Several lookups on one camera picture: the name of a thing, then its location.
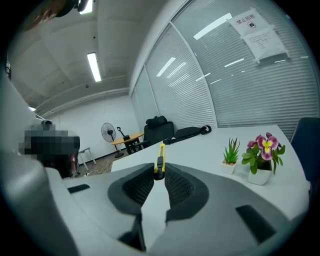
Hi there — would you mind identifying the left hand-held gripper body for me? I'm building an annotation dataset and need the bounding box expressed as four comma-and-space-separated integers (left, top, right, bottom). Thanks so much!
18, 119, 81, 179

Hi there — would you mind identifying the glass partition with blinds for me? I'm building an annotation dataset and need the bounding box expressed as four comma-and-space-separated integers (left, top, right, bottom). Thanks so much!
129, 0, 320, 145

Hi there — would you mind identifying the purple pansy potted plant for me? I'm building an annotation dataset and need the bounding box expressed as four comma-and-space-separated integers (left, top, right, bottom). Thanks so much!
240, 132, 286, 186

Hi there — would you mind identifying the person's left forearm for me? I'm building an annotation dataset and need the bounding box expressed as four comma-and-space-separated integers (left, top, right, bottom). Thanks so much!
69, 152, 80, 177

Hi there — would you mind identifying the white side table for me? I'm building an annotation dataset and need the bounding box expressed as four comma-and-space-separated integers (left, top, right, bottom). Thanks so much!
78, 146, 97, 172

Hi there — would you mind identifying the round wooden table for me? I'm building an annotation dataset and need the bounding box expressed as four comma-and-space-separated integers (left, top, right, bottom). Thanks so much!
110, 131, 146, 155

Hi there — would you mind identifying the small green potted plant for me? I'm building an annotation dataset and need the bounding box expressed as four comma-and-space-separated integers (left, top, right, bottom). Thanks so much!
220, 136, 241, 176

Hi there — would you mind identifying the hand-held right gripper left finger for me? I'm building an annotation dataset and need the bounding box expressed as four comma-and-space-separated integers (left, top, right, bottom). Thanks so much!
62, 162, 156, 252

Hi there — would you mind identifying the blue chair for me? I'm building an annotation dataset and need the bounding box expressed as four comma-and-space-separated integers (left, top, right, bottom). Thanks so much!
289, 116, 320, 201

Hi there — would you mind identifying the white paper notice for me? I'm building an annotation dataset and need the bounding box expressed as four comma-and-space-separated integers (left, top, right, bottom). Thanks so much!
226, 6, 291, 68

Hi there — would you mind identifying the long ceiling light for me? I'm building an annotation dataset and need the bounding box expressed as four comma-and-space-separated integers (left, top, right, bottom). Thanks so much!
77, 0, 95, 15
86, 51, 103, 83

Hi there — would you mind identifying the person's head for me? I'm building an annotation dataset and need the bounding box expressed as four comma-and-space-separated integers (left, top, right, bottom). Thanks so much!
22, 0, 66, 33

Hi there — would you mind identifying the black head-mounted camera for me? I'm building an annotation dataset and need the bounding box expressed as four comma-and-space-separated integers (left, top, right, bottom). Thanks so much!
54, 0, 87, 18

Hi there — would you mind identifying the black mesh office chair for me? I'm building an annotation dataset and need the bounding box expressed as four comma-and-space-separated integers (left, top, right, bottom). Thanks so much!
134, 115, 175, 151

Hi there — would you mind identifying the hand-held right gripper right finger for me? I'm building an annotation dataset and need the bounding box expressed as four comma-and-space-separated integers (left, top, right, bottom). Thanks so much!
149, 162, 300, 256

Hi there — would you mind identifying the black standing fan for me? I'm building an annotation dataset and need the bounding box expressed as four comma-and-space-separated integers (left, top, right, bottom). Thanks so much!
100, 122, 125, 159

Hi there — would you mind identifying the black waist bag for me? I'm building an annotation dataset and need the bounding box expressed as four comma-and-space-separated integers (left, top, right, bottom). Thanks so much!
162, 124, 213, 146

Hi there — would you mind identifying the yellow utility knife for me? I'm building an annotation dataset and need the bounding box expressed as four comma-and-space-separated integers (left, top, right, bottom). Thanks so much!
153, 143, 167, 182

